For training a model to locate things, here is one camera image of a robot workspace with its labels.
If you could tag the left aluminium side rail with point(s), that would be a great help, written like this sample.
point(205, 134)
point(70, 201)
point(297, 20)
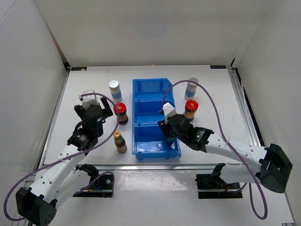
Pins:
point(52, 125)

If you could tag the red-lid sauce jar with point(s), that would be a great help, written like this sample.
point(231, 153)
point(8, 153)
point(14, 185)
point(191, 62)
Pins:
point(121, 110)
point(191, 106)

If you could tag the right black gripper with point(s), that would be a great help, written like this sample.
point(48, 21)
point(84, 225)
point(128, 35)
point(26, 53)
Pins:
point(165, 128)

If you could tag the white shaker silver cap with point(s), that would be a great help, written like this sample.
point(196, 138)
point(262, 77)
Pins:
point(115, 91)
point(191, 89)

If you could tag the right red-lid sauce jar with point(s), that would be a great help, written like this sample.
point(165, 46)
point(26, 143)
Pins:
point(191, 106)

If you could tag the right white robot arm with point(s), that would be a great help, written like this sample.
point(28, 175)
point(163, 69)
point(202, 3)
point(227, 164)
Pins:
point(267, 165)

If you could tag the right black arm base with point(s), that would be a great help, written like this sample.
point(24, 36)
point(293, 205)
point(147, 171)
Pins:
point(211, 186)

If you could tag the left red-lid sauce jar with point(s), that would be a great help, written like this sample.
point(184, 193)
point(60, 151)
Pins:
point(121, 110)

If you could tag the left black corner label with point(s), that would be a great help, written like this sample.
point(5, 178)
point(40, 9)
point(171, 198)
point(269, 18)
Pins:
point(78, 68)

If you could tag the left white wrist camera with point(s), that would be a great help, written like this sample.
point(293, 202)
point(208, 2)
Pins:
point(89, 100)

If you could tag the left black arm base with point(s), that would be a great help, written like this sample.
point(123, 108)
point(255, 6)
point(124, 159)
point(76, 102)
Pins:
point(101, 185)

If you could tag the front aluminium rail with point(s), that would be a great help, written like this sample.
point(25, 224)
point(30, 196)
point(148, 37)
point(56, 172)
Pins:
point(156, 167)

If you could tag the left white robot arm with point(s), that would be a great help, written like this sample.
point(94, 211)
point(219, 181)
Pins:
point(64, 178)

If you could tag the left white shaker silver cap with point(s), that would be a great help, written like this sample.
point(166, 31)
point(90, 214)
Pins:
point(115, 91)

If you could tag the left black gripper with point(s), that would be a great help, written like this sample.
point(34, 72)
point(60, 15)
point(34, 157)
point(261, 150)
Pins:
point(107, 111)

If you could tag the blue plastic divided bin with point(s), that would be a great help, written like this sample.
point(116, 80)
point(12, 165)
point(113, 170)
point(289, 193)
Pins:
point(148, 142)

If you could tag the right white shaker silver cap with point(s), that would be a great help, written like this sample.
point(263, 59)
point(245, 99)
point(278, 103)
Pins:
point(191, 89)

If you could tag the right black corner label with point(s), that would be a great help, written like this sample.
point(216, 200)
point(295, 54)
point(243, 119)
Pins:
point(218, 66)

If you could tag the black corner label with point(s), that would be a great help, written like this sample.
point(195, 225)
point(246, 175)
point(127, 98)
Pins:
point(78, 68)
point(218, 66)

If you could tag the yellow-cap sauce bottle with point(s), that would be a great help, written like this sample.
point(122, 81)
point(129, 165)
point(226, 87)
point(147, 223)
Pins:
point(169, 137)
point(119, 142)

